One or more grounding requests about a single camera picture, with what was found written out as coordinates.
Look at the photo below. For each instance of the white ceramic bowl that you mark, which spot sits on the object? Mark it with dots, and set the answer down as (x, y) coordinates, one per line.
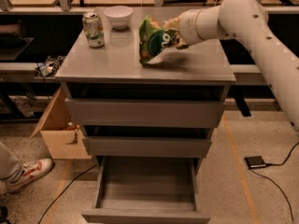
(119, 16)

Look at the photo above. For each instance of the grey middle drawer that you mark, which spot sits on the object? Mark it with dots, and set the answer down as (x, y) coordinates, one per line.
(146, 147)

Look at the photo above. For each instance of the white red sneaker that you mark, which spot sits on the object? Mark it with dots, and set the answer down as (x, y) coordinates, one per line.
(30, 171)

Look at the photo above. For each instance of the grey top drawer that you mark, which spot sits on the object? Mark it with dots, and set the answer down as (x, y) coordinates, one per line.
(141, 113)

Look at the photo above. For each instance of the long grey bench shelf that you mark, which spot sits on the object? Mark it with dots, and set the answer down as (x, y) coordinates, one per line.
(245, 74)

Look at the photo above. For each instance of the grey trouser leg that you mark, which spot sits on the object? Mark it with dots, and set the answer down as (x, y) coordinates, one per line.
(10, 167)

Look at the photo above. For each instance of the grey drawer cabinet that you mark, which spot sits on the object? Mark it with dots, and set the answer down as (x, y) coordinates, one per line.
(113, 72)

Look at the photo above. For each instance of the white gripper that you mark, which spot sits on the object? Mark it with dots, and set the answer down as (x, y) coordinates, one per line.
(187, 27)

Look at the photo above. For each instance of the black foot pedal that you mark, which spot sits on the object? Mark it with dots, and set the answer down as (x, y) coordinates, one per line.
(255, 162)

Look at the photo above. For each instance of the green rice chip bag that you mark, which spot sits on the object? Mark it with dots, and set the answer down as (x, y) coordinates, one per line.
(153, 39)

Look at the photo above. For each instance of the grey open bottom drawer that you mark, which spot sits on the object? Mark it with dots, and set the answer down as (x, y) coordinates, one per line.
(140, 190)

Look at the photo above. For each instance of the cardboard box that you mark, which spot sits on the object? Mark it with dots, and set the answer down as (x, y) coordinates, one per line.
(63, 137)

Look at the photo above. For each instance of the green white soda can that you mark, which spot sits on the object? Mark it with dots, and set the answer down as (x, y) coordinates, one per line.
(93, 29)

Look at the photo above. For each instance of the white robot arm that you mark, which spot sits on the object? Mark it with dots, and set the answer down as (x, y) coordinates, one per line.
(247, 22)

